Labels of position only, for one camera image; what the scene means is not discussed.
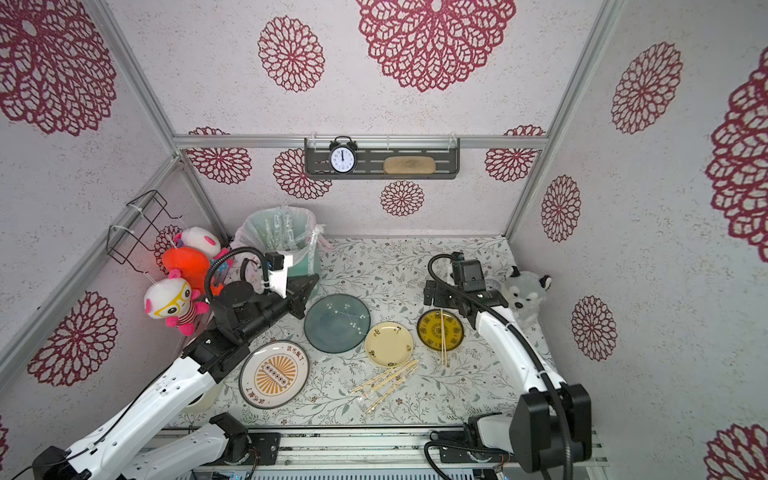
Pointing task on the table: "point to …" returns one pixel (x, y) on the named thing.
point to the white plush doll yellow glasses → (174, 299)
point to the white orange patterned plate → (273, 374)
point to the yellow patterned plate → (429, 329)
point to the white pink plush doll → (200, 238)
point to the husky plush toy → (525, 294)
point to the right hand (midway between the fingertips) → (439, 288)
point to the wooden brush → (409, 165)
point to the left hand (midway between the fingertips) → (317, 279)
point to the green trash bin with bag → (287, 229)
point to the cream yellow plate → (389, 343)
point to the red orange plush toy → (189, 263)
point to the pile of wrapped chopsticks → (385, 383)
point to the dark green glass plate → (337, 323)
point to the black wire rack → (137, 222)
